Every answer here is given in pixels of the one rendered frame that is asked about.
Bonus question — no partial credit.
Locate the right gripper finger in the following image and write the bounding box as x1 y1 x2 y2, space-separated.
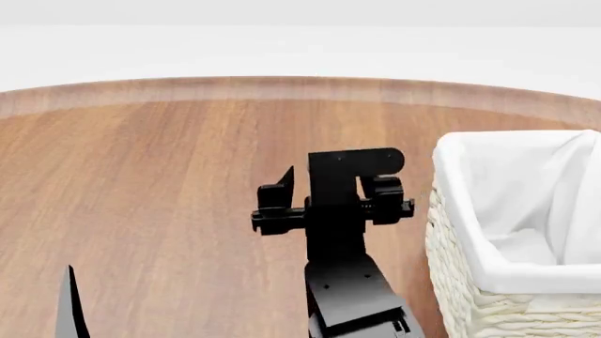
360 175 407 201
256 164 296 210

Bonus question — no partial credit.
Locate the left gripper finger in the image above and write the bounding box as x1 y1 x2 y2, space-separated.
54 264 92 338

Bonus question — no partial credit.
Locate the cream woven wicker basket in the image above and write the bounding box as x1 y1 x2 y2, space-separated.
424 177 601 338

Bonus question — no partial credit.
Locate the white cloth basket liner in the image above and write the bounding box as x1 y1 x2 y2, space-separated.
431 129 601 296

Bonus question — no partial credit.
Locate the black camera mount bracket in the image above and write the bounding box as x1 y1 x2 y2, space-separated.
307 146 407 207

